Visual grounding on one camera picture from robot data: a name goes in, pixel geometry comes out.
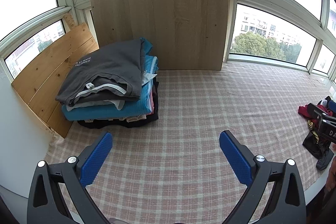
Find pine wood board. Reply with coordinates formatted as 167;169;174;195
12;22;100;138

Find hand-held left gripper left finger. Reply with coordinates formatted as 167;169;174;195
27;132;113;224

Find stack of folded clothes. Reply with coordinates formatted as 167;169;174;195
62;37;159;122

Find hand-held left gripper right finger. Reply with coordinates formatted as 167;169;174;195
219;130;307;224

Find folded pink garment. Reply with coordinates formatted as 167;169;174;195
150;88;158;115

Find black yellow-striped garment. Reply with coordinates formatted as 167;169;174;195
304;120;320;142

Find red garment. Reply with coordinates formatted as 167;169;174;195
298;103;331;120

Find apartment buildings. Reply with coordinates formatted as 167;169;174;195
7;4;336;75

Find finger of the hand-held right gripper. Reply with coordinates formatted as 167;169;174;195
307;103;336;124

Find green trees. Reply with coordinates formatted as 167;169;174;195
37;31;302;63

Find large oak wood panel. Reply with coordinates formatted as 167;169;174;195
90;0;229;72

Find dark slate pants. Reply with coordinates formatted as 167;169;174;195
302;132;335;171

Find folded grey t-shirt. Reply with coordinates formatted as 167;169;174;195
55;39;146;106

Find thin wooden strip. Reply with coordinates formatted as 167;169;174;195
63;12;77;31

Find pink plaid table cloth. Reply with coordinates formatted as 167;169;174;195
45;61;332;224

